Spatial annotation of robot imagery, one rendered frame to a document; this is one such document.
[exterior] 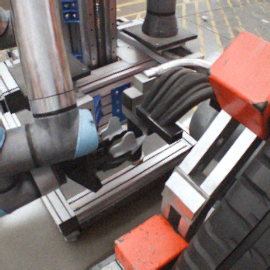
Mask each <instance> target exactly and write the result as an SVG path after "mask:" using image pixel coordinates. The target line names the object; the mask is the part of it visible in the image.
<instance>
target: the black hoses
mask: <svg viewBox="0 0 270 270"><path fill-rule="evenodd" d="M207 99H210V102H209V106H211V107H212V108H214V109H215V110H216V111H217V112H218V113H220V112H221V110H222V109H221V107H220V103H219V101H218V100H217V97H216V95H215V93H214V90H213V89H212V87H211V84H210V82H209V80H208V78H207V76H206V75H205V74H202V73H200V74H199V73H197V72H194V71H193V70H190V69H186V68H184V67H174V68H172V69H171V70H169V71H168V72H166V73H164V74H163V75H162V76H161V77H160V78H159V79H158V80H157V81H156V83H155V84H154V85H153V87H152V89H151V90H150V92H148V95H147V96H146V98H145V100H144V102H143V103H142V104H141V105H138V106H137V107H136V115H137V116H138V117H139V118H140V119H141V120H142V121H143V122H144V123H145V124H146V125H147V126H149V127H150V128H151V129H152V130H153V131H154V132H155V133H156V134H157V135H158V136H159V137H160V138H161V139H163V140H164V141H165V142H166V143H167V144H168V145H169V146H170V145H172V144H173V143H176V142H177V141H179V140H181V139H182V138H183V135H184V130H183V129H182V128H181V127H180V126H179V125H178V124H177V123H175V122H177V121H178V120H180V119H181V118H182V117H183V116H184V115H185V114H186V113H187V112H188V111H190V110H191V109H192V108H193V107H195V106H196V105H199V104H200V103H202V102H203V101H206V100H207Z"/></svg>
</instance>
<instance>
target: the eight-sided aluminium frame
mask: <svg viewBox="0 0 270 270"><path fill-rule="evenodd" d="M239 124H240V122H239V121H238V120H236V119H235V118H234V117H232V116H230V115H229V114H227V113H226V112H225V111H223V110H221V112H220V113H219V114H218V115H217V118H216V119H215V120H214V121H213V123H212V124H211V125H210V127H209V128H208V129H207V131H206V132H205V133H204V135H203V136H202V138H201V139H200V140H199V141H198V142H197V143H196V144H195V147H194V148H193V149H192V151H191V152H190V153H189V154H188V155H187V156H186V158H185V159H184V161H183V162H182V163H181V164H180V165H178V166H176V167H175V168H174V171H173V172H172V175H171V176H170V178H169V179H168V181H167V182H166V184H165V187H164V189H163V191H162V193H161V195H162V196H163V199H162V207H161V212H160V213H161V214H162V216H163V217H165V218H166V219H167V221H169V222H170V224H171V225H172V226H173V227H174V228H175V229H176V230H177V231H178V232H179V233H180V235H181V236H183V238H184V239H185V240H186V241H187V242H188V243H189V241H190V240H191V239H192V237H193V236H194V235H195V234H196V233H197V232H198V230H199V228H200V227H201V226H202V225H203V224H204V221H205V220H206V217H207V214H208V213H209V211H210V209H211V208H212V206H213V205H214V204H215V203H216V201H217V199H218V198H219V196H220V195H221V193H222V191H223V190H224V189H225V188H226V187H227V186H228V185H229V183H230V182H231V181H232V180H233V178H234V177H235V175H237V173H239V171H240V170H241V168H242V167H243V166H244V164H245V163H246V162H247V161H248V159H249V158H250V157H251V156H252V154H253V153H254V152H255V151H256V149H257V148H258V146H259V145H260V144H261V142H262V141H263V139H261V138H260V137H258V136H257V135H256V134H254V133H253V132H252V131H250V129H247V128H246V129H244V131H243V133H242V134H241V135H240V137H239V138H238V139H237V140H236V142H235V143H234V144H233V145H232V147H231V149H230V150H229V151H228V152H227V153H226V155H225V156H224V157H223V159H222V160H221V161H220V163H219V164H218V165H217V166H216V167H215V168H214V169H213V171H212V173H211V174H210V175H209V176H208V177H206V176H205V174H204V173H203V171H204V170H205V169H206V168H207V166H208V164H209V163H210V162H211V161H212V160H213V159H214V157H215V156H216V154H217V153H218V152H219V151H220V150H221V149H222V146H223V145H224V144H225V143H226V142H227V141H228V139H229V138H230V137H231V135H232V133H233V132H234V131H235V130H236V128H237V127H238V126H239Z"/></svg>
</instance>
